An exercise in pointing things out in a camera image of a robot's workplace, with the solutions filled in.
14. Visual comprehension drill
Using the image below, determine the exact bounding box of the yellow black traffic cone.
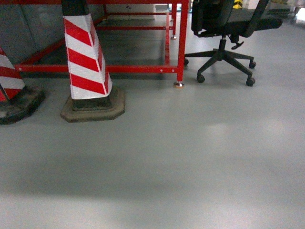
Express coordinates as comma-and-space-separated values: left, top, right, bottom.
233, 0, 243, 9

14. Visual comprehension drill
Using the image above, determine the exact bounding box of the black office chair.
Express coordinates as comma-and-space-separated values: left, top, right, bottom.
184, 0, 283, 86

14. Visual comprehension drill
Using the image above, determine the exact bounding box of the red metal frame table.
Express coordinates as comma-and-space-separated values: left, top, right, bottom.
15, 0, 188, 88

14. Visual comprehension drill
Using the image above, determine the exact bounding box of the red white striped bollard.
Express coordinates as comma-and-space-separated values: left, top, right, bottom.
61, 0, 125, 123

